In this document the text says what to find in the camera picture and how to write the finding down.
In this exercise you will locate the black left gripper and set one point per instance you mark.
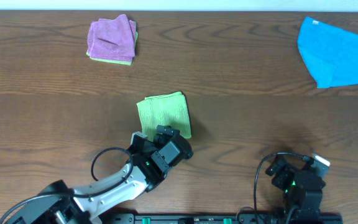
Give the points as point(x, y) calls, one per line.
point(165, 138)

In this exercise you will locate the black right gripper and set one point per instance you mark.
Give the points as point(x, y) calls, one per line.
point(286, 172)

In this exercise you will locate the green microfibre cloth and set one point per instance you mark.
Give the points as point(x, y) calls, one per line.
point(166, 110)

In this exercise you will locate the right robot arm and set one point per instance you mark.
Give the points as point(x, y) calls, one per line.
point(302, 188)

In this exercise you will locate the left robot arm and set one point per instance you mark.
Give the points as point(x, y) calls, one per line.
point(148, 164)

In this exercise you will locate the folded light green cloth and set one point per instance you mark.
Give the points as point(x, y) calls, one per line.
point(122, 62)

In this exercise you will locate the folded purple cloth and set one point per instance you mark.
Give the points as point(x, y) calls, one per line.
point(112, 39)

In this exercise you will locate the blue cloth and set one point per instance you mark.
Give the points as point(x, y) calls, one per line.
point(329, 53)

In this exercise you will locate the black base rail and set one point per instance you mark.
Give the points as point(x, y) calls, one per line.
point(245, 218)

